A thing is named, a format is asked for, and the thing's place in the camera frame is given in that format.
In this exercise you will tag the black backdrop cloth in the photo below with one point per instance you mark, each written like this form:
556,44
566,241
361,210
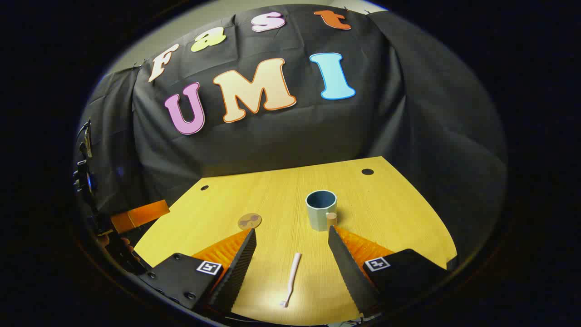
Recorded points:
295,136

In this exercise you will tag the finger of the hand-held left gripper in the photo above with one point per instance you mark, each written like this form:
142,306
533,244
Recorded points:
140,214

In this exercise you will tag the wooden desktop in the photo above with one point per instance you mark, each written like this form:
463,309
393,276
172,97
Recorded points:
281,200

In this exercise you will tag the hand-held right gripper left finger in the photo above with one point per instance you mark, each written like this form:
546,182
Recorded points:
238,272

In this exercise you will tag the pale pink toothbrush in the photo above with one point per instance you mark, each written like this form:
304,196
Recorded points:
292,274

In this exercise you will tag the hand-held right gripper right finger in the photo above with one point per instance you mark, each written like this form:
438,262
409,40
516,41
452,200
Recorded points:
349,268

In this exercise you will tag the round cork coaster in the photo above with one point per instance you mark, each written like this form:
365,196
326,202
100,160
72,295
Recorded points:
249,221

